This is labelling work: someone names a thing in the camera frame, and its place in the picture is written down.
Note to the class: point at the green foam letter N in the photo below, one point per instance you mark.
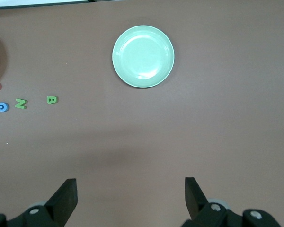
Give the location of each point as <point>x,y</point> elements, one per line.
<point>20,103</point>

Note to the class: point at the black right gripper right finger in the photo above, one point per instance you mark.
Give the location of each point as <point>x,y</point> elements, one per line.
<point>196,203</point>

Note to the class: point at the light green round plate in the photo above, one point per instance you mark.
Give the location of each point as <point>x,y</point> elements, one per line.
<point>143,56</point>

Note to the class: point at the white table edge rail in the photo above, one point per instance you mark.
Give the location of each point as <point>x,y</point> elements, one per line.
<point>38,3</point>

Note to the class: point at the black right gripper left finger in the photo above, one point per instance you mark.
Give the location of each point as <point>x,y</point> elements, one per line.
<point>61,203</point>

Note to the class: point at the green foam letter B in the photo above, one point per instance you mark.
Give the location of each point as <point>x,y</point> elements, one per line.
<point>49,99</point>

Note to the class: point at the blue foam letter G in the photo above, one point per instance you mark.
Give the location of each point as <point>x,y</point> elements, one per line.
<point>5,107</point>

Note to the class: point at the brown table cloth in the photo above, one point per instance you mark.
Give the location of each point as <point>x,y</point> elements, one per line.
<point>203,130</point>

